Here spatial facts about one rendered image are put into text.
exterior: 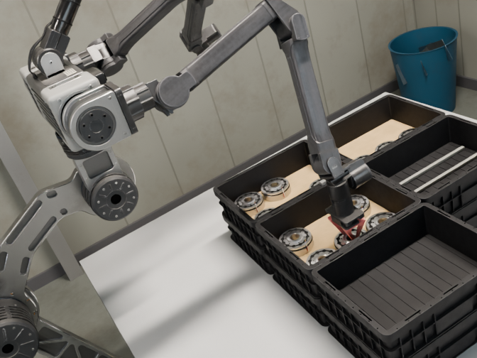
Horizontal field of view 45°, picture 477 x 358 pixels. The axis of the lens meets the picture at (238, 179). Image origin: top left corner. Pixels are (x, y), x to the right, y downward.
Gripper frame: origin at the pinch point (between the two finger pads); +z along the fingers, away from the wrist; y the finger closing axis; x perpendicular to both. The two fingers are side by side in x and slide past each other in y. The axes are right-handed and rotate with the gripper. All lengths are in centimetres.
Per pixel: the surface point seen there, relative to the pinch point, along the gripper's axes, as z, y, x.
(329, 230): 4.0, 11.6, 0.4
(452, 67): 57, 144, -180
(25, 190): 19, 185, 81
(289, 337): 16.7, -4.0, 29.0
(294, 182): 3.7, 43.2, -7.1
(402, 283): 4.7, -20.9, 0.0
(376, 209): 4.4, 8.9, -16.2
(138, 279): 15, 56, 56
